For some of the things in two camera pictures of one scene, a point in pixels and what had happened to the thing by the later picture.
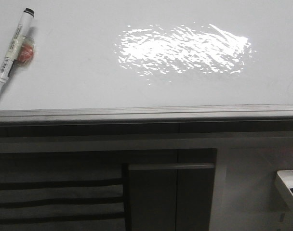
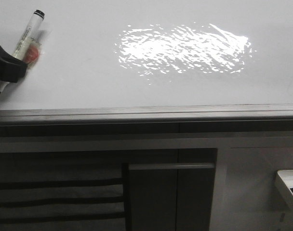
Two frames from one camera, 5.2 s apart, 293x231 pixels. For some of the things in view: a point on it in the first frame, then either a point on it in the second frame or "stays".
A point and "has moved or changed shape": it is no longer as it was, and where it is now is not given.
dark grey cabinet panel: x=168 y=189 stays
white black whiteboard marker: x=10 y=57 to x=27 y=36
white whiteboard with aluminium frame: x=150 y=60 stays
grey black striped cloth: x=58 y=192 stays
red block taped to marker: x=25 y=56 has moved or changed shape
